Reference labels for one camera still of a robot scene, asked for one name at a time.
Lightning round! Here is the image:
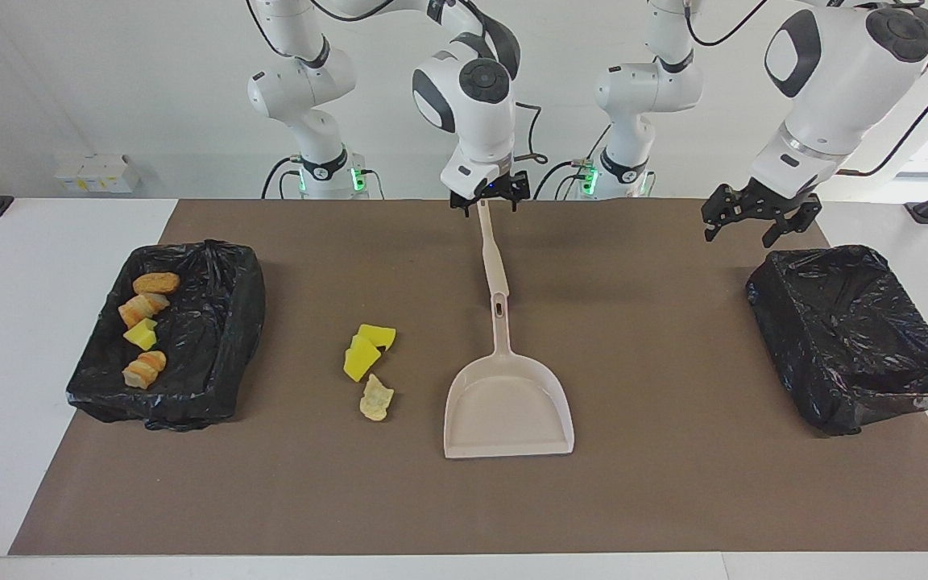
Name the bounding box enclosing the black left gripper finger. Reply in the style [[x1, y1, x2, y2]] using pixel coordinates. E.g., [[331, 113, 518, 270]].
[[764, 196, 823, 248], [703, 185, 743, 242]]

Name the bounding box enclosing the beige hand brush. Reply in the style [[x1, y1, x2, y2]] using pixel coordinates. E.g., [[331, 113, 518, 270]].
[[476, 200, 511, 299]]

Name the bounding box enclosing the pale beige chunk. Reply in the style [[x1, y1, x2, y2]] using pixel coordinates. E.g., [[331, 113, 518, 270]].
[[359, 373, 395, 422]]

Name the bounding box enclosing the beige plastic dustpan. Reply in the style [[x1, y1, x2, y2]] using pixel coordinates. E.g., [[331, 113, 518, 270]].
[[443, 292, 575, 460]]

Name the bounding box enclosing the brown toy bread roll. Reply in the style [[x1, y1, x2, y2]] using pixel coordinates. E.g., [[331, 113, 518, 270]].
[[133, 272, 181, 296]]

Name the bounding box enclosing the orange striped toy croissant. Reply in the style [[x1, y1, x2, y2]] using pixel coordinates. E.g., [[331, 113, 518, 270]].
[[118, 292, 171, 327]]

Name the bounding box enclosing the yellow green sponge piece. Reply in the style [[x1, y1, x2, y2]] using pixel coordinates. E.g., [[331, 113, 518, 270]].
[[123, 318, 159, 351]]

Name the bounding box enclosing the cream toy pastry piece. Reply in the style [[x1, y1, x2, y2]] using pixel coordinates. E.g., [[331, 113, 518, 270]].
[[122, 350, 168, 390]]

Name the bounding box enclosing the black bag-lined bin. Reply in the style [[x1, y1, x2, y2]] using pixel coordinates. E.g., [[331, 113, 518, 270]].
[[65, 238, 267, 432], [744, 244, 928, 437]]

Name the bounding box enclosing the brown table mat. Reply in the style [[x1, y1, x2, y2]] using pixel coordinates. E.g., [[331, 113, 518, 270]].
[[9, 199, 928, 557]]

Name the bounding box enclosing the black base cable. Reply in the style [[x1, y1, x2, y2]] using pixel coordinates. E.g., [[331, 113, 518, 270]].
[[261, 155, 304, 200], [532, 157, 594, 200]]

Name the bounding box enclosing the white wall socket box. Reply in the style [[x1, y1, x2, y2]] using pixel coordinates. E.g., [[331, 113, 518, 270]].
[[56, 153, 141, 194]]

